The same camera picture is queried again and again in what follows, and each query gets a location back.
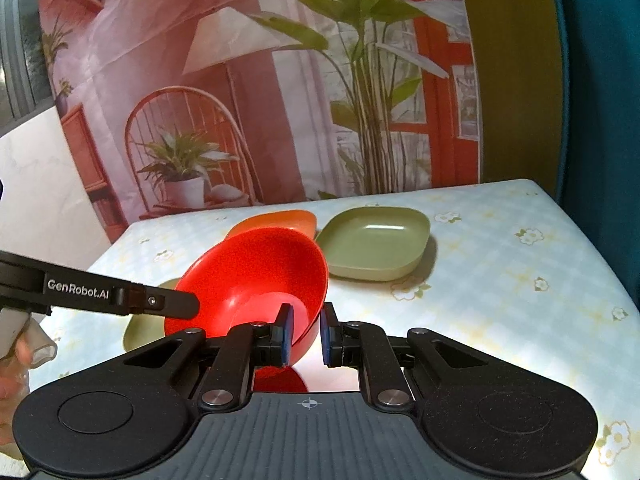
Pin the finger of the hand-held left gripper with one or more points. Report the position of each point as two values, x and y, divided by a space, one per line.
160 302

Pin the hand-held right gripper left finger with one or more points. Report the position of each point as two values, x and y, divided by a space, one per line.
286 332

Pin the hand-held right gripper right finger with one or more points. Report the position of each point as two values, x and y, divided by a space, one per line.
327 334

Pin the red bowl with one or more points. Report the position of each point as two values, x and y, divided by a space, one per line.
255 275

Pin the person's left hand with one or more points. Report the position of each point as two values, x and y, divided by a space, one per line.
9 390

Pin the light green plate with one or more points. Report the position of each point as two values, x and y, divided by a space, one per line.
142 330

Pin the white marble panel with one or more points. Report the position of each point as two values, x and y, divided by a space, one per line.
45 195

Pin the green square plate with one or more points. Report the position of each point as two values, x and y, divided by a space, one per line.
375 242

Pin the orange plate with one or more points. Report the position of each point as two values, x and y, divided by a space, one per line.
287 219

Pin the floral tablecloth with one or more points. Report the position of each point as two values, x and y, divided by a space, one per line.
500 280

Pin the printed backdrop cloth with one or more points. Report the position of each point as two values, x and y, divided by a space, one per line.
280 85

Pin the teal curtain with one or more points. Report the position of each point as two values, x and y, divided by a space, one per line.
600 85

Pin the grey window frame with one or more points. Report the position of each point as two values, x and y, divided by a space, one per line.
17 40

